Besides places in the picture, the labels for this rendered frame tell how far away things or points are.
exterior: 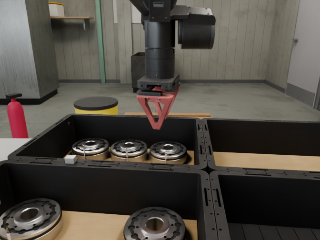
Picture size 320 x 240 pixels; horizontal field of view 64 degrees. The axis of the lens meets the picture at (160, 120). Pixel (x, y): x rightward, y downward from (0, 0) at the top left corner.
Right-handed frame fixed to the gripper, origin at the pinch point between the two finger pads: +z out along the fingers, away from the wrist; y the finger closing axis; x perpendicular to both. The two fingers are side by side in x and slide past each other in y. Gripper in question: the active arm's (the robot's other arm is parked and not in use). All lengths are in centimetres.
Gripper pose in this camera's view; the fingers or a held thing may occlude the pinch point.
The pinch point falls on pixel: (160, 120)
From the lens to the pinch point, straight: 53.8
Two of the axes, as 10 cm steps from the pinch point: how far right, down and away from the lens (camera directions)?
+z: 0.0, 9.4, 3.4
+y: 2.1, -3.3, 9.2
